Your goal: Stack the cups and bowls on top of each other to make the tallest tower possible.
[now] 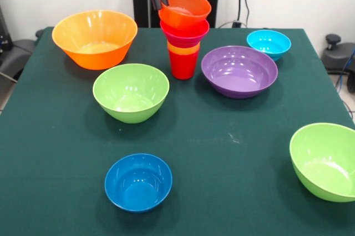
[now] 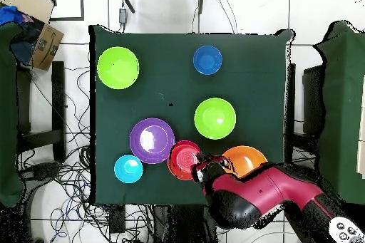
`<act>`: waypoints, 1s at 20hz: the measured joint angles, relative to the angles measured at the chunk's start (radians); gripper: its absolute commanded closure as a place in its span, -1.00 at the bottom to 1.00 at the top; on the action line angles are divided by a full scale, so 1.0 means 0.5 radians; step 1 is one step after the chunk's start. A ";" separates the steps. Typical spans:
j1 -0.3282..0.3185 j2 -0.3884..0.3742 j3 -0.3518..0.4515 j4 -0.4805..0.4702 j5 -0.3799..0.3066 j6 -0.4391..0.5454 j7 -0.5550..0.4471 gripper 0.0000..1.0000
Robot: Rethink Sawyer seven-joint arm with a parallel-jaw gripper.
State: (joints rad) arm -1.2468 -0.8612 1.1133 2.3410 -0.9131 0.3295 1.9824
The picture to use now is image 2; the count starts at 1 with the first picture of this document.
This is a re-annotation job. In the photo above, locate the large orange plastic bowl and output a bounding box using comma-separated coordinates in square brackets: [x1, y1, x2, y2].
[221, 145, 269, 179]

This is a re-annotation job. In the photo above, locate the green plastic bowl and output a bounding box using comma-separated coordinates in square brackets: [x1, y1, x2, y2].
[194, 97, 237, 140]
[96, 46, 140, 91]

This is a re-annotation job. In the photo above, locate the red-orange plastic bowl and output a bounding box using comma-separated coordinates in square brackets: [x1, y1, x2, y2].
[167, 140, 203, 182]

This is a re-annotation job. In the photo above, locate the green cloth covered table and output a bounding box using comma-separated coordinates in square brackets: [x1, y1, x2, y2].
[312, 20, 365, 207]
[0, 21, 25, 208]

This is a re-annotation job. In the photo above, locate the black stool frame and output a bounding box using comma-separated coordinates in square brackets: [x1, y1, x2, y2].
[284, 63, 326, 167]
[15, 61, 67, 164]

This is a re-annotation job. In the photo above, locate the brown cardboard box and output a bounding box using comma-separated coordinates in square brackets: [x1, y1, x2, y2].
[0, 0, 65, 71]

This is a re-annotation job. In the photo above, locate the black metal frame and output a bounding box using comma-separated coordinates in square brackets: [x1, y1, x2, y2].
[42, 0, 86, 22]

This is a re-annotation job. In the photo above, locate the black power strip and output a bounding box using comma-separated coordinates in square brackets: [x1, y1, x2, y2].
[109, 205, 126, 234]

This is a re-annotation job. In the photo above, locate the black pedestal foot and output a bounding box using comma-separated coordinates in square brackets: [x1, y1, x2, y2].
[19, 161, 62, 182]

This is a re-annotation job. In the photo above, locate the blue plastic bowl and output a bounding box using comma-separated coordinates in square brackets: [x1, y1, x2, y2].
[192, 45, 223, 76]

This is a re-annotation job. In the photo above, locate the blue cloth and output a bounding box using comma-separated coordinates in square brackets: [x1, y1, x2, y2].
[0, 5, 25, 26]

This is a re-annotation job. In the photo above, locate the dark green tablecloth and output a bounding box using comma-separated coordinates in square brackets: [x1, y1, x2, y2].
[88, 24, 294, 207]

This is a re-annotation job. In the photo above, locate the purple plastic bowl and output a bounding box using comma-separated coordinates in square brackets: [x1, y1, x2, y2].
[129, 118, 175, 165]

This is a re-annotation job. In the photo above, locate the tangle of black cables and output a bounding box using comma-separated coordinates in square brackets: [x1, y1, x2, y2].
[16, 66, 149, 243]

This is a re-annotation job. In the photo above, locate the cyan plastic bowl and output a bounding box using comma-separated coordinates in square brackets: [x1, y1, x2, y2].
[113, 155, 144, 184]

